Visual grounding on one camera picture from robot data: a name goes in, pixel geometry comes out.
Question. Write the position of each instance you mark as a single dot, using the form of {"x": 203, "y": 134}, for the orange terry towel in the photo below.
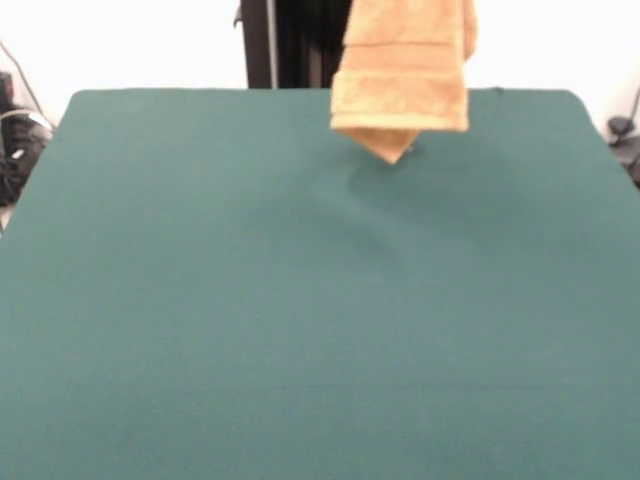
{"x": 400, "y": 95}

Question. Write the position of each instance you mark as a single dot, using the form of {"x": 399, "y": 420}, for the dark green table cloth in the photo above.
{"x": 150, "y": 300}

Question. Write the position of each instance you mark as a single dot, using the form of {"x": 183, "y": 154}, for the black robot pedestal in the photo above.
{"x": 300, "y": 45}

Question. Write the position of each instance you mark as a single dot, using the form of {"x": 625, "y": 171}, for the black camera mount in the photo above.
{"x": 622, "y": 150}
{"x": 20, "y": 150}

